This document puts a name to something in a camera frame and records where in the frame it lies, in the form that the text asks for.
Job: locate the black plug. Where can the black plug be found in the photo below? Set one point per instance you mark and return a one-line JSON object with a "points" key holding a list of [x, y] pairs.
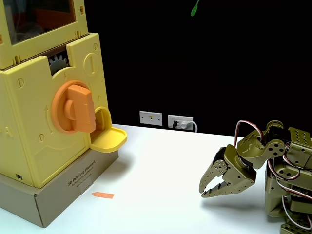
{"points": [[174, 123]]}

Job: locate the brown cardboard box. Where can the brown cardboard box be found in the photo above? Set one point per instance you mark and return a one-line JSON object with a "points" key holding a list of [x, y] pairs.
{"points": [[56, 195]]}

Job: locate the green leaf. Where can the green leaf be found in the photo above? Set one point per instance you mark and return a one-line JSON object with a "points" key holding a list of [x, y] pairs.
{"points": [[194, 11]]}

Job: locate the orange turning knob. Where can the orange turning knob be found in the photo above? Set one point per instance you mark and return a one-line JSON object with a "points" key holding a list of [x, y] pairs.
{"points": [[80, 109]]}

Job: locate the white wall socket plate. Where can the white wall socket plate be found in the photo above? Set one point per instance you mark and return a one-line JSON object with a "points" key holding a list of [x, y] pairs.
{"points": [[186, 119]]}

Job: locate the yellow capsule vending machine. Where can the yellow capsule vending machine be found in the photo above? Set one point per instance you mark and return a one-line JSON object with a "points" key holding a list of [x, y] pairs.
{"points": [[29, 122]]}

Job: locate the grey gear wheel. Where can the grey gear wheel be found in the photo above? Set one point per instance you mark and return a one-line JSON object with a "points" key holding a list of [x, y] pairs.
{"points": [[57, 64]]}

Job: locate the orange paper arrow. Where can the orange paper arrow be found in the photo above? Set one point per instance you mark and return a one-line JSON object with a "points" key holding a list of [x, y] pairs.
{"points": [[103, 195]]}

